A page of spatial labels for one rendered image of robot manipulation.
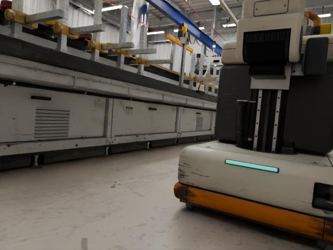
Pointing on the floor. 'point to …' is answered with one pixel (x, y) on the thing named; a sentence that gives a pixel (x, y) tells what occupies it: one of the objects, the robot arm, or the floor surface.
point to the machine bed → (88, 115)
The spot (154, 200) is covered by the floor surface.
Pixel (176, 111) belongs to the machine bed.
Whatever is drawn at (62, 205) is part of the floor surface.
